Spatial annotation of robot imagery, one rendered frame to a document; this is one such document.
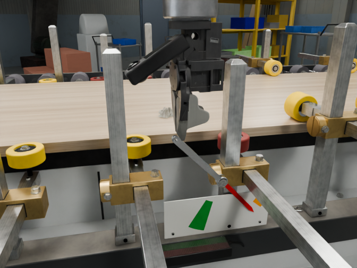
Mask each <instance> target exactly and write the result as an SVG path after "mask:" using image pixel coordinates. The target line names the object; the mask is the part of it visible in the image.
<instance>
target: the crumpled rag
mask: <svg viewBox="0 0 357 268"><path fill-rule="evenodd" d="M159 113H160V115H159V116H158V117H160V118H168V117H170V116H172V117H173V110H172V109H171V107H168V108H166V107H164V108H163V109H162V110H160V111H159Z"/></svg>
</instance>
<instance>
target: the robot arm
mask: <svg viewBox="0 0 357 268"><path fill-rule="evenodd" d="M217 14H218V0H163V17H164V18H171V21H169V29H181V34H177V35H174V36H173V37H171V38H170V39H169V40H167V41H165V42H164V43H163V44H161V45H160V46H158V47H157V48H156V49H154V50H153V51H152V52H150V53H149V54H147V55H146V56H145V57H143V58H142V59H141V60H139V61H134V62H132V63H131V64H130V65H129V66H128V68H127V69H126V70H125V72H124V73H125V75H126V77H127V78H128V80H129V81H130V83H131V84H132V85H137V84H138V83H142V82H144V81H146V80H147V79H148V77H149V76H150V75H151V74H152V73H154V72H155V71H157V70H158V69H159V68H161V67H162V66H163V65H165V64H166V63H168V62H169V61H170V63H169V79H170V84H171V98H172V110H173V118H174V125H175V131H176V133H177V135H178V136H179V138H180V139H181V140H182V141H185V137H186V131H187V129H189V128H192V127H195V126H198V125H201V124H204V123H206V122H208V120H209V118H210V115H209V112H207V111H205V110H204V109H203V107H202V106H200V105H198V98H197V96H196V95H194V94H192V91H198V92H200V93H206V92H211V91H223V80H224V60H222V59H221V49H222V22H211V21H209V18H216V17H217ZM193 33H194V38H193V39H192V37H191V36H192V34H193ZM220 70H221V71H220ZM220 75H221V83H220Z"/></svg>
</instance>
